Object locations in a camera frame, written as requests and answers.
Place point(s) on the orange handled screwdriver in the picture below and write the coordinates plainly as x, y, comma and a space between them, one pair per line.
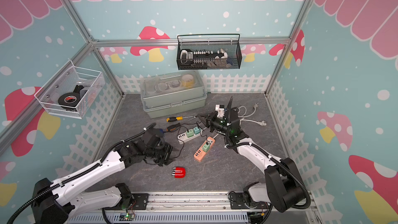
173, 127

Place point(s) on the red electric shaver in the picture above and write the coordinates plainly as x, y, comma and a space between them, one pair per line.
179, 172

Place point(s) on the green plastic storage box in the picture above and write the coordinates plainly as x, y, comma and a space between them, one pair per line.
164, 95

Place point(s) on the black power strip in basket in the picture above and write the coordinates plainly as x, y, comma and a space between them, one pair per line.
209, 58

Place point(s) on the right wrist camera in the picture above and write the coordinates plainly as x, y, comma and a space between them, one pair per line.
220, 109

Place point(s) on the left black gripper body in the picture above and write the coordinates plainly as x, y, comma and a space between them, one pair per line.
160, 154

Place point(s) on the teal charger adapter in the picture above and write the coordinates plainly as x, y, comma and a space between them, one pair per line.
197, 130

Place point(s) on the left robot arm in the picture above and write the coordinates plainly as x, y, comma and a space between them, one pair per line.
57, 201

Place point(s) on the white power strip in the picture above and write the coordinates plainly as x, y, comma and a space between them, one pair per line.
182, 138

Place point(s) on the orange power strip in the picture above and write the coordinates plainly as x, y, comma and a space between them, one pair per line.
201, 153

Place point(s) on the green charger adapter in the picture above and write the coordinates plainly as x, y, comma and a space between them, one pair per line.
190, 133
206, 147

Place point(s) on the black tape roll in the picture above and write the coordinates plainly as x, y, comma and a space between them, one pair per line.
69, 101

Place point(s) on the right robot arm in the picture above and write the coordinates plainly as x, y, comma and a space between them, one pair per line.
283, 187

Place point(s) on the yellow tape roll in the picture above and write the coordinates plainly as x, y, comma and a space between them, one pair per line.
188, 80

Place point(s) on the black wire mesh basket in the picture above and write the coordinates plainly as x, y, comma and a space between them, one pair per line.
230, 43

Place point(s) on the clear acrylic wall bin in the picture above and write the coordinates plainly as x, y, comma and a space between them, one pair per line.
87, 82

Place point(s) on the yellow handled screwdriver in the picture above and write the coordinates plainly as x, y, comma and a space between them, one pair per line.
180, 118

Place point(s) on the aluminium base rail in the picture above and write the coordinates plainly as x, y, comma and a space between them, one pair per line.
199, 207

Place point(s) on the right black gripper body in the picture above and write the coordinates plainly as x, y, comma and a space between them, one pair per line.
216, 124

